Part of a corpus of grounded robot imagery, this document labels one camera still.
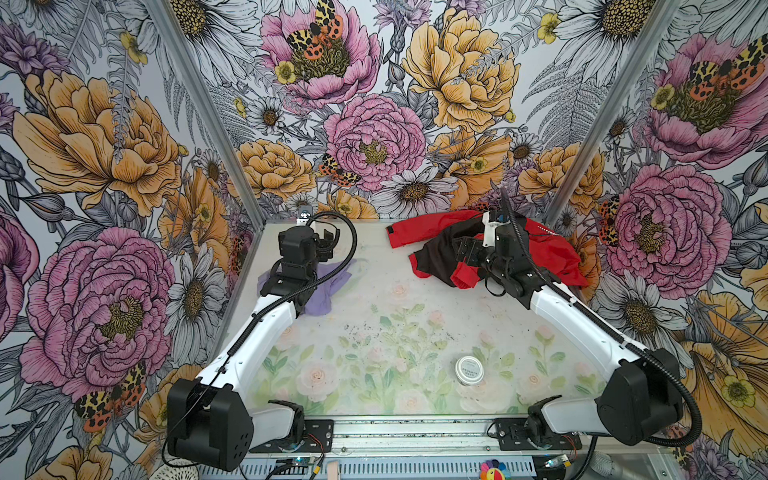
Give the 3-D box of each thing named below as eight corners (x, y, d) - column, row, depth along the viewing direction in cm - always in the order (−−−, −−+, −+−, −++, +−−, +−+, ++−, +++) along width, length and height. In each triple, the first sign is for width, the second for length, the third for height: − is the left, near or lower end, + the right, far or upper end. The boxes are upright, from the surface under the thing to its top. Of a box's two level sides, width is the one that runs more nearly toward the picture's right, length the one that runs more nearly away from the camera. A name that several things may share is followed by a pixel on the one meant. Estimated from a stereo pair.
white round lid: (454, 390, 83) (458, 381, 77) (451, 366, 87) (455, 356, 81) (479, 390, 83) (486, 381, 77) (475, 366, 87) (481, 356, 82)
